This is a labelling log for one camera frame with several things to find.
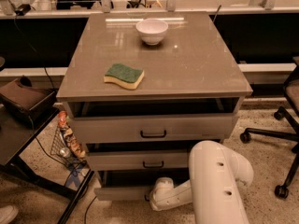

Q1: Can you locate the grey bottom drawer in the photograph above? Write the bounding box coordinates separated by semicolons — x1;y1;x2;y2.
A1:
94;168;189;201

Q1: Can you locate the grey drawer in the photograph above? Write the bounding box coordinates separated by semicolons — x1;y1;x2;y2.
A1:
94;168;189;201
70;114;238;144
87;149;189;171

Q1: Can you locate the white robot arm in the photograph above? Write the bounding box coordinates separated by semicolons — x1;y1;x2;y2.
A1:
149;141;253;224

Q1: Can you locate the grey drawer cabinet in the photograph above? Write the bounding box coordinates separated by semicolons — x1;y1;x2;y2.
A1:
56;11;253;173

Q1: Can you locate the grey top drawer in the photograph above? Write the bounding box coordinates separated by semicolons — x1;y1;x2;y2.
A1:
70;114;238;144

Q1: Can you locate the grey middle drawer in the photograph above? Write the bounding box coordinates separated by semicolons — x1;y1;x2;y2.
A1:
87;149;189;171

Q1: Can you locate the green yellow sponge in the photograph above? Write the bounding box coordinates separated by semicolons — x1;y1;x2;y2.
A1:
104;63;145;90

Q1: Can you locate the white ceramic bowl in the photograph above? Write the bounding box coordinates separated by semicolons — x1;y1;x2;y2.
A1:
135;19;168;45

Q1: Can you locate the dark brown box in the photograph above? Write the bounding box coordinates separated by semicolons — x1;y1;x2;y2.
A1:
0;77;56;128

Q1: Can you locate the black side table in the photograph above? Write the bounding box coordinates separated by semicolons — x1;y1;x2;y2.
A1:
0;107;93;224

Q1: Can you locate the black office chair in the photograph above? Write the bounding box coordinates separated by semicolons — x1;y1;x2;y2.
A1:
238;55;299;200

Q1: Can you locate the black power adapter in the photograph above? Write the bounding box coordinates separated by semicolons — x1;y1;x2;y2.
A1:
15;4;31;16

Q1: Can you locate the white shoe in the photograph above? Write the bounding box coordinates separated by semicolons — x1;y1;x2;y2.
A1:
0;205;19;224

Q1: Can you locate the wire basket with snacks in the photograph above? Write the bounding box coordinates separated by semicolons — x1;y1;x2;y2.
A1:
50;111;85;167

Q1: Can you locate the black floor cable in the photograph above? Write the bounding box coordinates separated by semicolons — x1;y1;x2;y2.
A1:
82;195;98;224

